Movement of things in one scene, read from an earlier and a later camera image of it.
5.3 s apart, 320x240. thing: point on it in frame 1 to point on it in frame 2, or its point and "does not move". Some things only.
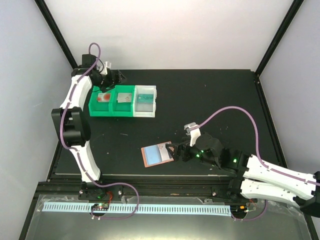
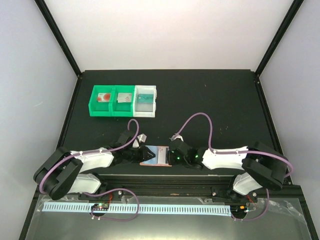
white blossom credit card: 124,97 does not move
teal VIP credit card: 145,98 does not move
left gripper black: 113,81 to 144,154
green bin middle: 121,109 does not move
